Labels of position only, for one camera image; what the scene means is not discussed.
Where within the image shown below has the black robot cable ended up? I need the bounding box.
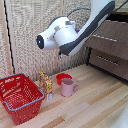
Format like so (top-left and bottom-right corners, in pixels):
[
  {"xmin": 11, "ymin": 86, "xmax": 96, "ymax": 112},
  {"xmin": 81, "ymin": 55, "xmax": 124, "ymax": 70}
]
[{"xmin": 67, "ymin": 7, "xmax": 128, "ymax": 18}]

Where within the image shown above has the silver bar drawer handle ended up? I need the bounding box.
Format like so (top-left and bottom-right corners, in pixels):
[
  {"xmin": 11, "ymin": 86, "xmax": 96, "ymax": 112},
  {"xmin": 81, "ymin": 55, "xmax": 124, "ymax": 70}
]
[
  {"xmin": 91, "ymin": 32, "xmax": 119, "ymax": 44},
  {"xmin": 95, "ymin": 54, "xmax": 121, "ymax": 67}
]

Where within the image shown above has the red plastic shopping basket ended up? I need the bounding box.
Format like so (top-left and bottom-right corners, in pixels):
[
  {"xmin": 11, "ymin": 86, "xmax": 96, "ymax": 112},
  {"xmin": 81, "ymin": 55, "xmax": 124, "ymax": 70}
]
[{"xmin": 0, "ymin": 72, "xmax": 46, "ymax": 126}]

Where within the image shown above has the pink mug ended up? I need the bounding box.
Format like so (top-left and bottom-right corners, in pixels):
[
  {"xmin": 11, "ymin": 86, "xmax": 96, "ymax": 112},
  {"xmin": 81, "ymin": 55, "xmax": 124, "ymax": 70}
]
[{"xmin": 59, "ymin": 77, "xmax": 80, "ymax": 98}]

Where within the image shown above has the red bowl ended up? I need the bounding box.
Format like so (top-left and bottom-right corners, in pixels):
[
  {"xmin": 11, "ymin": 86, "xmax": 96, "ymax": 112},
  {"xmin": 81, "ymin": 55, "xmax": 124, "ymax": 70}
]
[{"xmin": 55, "ymin": 73, "xmax": 74, "ymax": 86}]

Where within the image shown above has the brown wooden drawer cabinet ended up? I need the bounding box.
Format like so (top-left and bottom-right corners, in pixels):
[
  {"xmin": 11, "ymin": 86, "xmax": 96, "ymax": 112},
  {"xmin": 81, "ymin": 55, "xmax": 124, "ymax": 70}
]
[{"xmin": 81, "ymin": 7, "xmax": 128, "ymax": 83}]

